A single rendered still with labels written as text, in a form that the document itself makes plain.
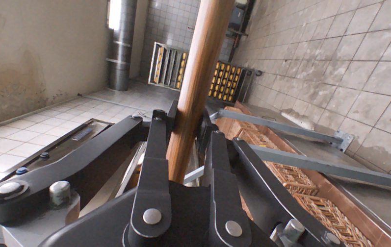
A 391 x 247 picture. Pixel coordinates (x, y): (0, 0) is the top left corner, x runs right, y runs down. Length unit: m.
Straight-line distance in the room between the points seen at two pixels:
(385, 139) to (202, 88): 1.36
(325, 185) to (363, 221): 0.16
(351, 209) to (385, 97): 0.91
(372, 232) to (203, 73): 0.70
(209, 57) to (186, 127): 0.07
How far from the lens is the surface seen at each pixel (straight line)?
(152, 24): 5.32
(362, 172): 0.99
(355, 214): 0.79
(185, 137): 0.18
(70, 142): 1.69
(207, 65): 0.17
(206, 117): 0.17
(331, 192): 0.84
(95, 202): 1.15
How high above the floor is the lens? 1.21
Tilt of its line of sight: 7 degrees down
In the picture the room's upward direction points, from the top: 77 degrees counter-clockwise
